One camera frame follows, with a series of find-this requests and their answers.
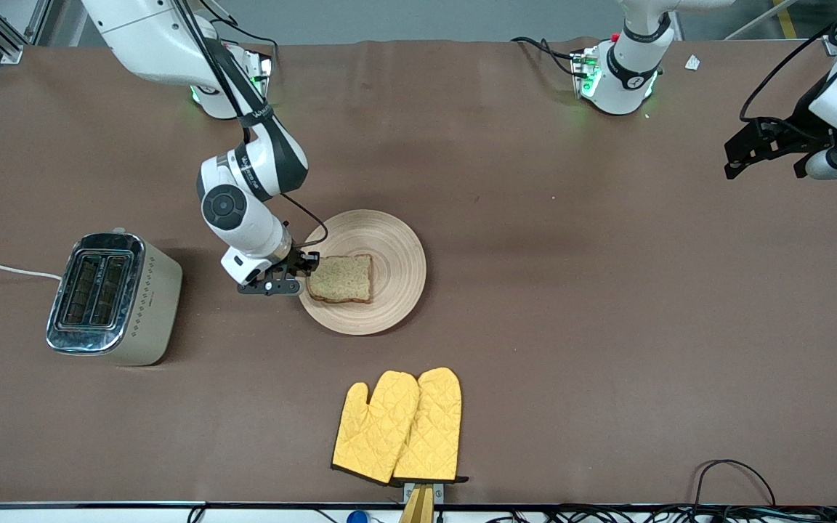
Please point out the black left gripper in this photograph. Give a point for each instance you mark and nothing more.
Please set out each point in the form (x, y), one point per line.
(801, 125)

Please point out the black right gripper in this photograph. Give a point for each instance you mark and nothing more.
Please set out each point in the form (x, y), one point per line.
(297, 257)

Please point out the small white paper scrap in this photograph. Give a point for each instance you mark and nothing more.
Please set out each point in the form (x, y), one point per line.
(692, 62)

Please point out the round wooden plate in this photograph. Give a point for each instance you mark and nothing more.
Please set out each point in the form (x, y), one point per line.
(397, 261)

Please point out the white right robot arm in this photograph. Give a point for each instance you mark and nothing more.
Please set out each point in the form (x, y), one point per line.
(244, 211)

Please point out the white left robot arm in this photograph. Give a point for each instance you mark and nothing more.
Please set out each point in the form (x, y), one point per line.
(625, 80)

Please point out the slice of brown bread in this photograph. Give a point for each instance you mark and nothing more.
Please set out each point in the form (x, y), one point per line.
(342, 280)

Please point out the yellow quilted oven mitt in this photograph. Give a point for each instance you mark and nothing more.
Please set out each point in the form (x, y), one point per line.
(371, 428)
(437, 428)

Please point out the wooden clamp with bracket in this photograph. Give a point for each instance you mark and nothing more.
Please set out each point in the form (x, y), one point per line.
(418, 505)

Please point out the chrome and beige toaster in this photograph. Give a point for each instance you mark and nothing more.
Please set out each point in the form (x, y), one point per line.
(150, 305)

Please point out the small blue round object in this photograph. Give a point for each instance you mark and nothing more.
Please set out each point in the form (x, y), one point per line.
(357, 517)

